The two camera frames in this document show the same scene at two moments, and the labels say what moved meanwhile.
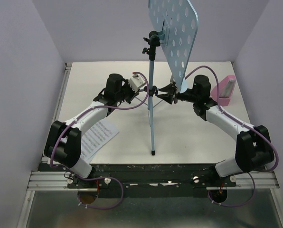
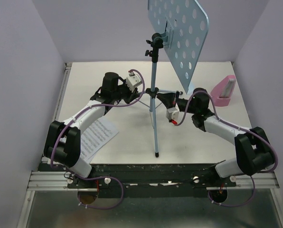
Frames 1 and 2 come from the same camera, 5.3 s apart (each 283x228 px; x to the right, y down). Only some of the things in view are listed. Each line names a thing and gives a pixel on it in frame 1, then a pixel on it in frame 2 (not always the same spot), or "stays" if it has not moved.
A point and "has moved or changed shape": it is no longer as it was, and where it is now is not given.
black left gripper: (133, 94) stays
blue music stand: (177, 22) has moved or changed shape
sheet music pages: (96, 137) stays
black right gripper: (173, 95) → (167, 99)
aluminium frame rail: (42, 180) stays
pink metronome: (222, 91) stays
